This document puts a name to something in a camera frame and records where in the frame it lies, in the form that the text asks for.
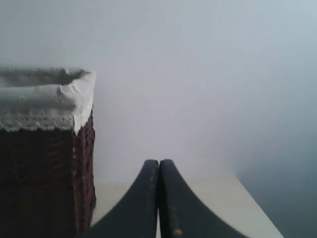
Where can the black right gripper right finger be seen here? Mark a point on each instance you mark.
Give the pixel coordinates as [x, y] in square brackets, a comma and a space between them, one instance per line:
[182, 214]

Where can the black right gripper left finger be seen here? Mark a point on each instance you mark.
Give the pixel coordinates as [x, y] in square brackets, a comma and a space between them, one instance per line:
[135, 214]

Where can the dark brown wicker basket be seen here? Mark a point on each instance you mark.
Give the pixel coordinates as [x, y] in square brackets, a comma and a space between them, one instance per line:
[46, 182]

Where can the cream lace basket liner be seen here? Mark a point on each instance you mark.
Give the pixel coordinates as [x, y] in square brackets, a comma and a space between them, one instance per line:
[45, 98]

